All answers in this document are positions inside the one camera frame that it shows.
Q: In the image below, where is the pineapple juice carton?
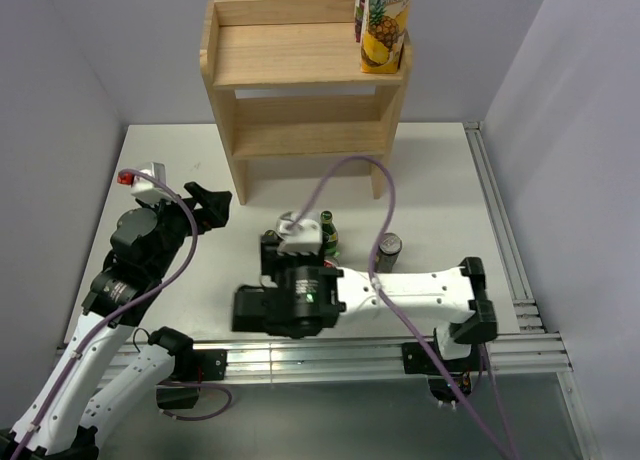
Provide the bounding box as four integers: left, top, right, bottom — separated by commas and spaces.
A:
359, 0, 411, 74

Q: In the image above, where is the dark grey can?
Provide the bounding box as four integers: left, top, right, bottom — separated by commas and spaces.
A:
374, 232, 403, 273

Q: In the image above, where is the wooden two-tier shelf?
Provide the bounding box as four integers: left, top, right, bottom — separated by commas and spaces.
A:
199, 0, 413, 204

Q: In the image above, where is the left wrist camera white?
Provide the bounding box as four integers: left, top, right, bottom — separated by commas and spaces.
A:
116, 162, 171, 205

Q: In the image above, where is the green glass bottle right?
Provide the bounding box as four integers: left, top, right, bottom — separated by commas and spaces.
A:
320, 210, 339, 257

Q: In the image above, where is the green glass bottle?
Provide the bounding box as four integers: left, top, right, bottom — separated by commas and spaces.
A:
262, 230, 280, 245
320, 210, 339, 257

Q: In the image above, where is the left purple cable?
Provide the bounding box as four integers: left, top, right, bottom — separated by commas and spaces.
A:
7, 168, 234, 459

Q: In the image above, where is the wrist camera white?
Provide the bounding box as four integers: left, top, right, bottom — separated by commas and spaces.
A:
277, 218, 323, 255
116, 162, 171, 205

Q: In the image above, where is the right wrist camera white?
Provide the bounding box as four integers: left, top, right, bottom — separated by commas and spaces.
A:
277, 218, 323, 255

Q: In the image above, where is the green glass bottle left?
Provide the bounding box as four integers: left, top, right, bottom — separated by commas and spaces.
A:
262, 230, 280, 245

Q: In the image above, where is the aluminium front rail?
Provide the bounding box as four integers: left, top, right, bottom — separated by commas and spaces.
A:
54, 332, 574, 386

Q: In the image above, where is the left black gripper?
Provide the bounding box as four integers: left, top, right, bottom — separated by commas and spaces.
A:
138, 181, 231, 278

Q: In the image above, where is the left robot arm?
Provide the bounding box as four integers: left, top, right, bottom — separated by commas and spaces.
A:
1, 182, 232, 459

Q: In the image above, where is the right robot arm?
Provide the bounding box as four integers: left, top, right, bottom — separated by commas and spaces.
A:
231, 231, 498, 370

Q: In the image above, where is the black yellow tall can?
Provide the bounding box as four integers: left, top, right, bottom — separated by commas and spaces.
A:
275, 211, 303, 241

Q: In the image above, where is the aluminium side rail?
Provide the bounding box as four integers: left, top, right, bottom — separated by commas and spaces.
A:
463, 122, 602, 459

